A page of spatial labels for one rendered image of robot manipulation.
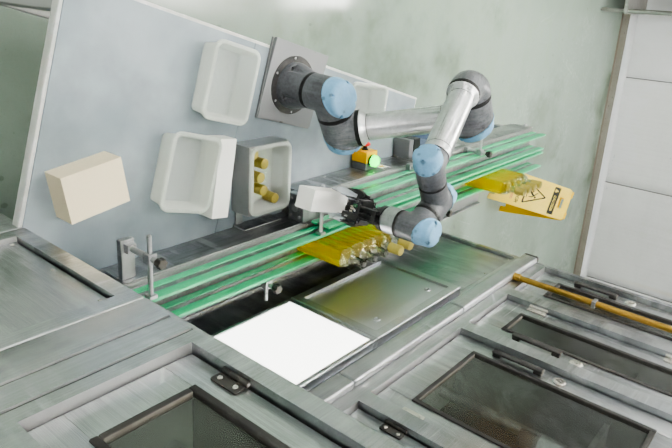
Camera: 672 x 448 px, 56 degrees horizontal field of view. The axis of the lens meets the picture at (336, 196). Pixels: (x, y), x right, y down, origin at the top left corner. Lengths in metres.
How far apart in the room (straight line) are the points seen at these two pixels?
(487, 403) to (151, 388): 0.95
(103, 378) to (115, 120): 0.84
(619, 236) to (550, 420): 6.41
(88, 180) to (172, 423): 0.80
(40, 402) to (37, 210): 0.74
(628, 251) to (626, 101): 1.72
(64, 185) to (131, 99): 0.30
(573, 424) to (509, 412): 0.15
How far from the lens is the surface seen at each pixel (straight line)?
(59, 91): 1.64
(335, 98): 1.91
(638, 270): 8.11
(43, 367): 1.10
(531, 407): 1.75
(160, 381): 1.06
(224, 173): 1.89
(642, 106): 7.72
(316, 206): 1.75
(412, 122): 1.97
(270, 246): 1.96
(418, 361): 1.82
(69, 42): 1.64
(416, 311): 1.98
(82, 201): 1.63
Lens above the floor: 2.19
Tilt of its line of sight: 37 degrees down
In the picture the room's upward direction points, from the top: 108 degrees clockwise
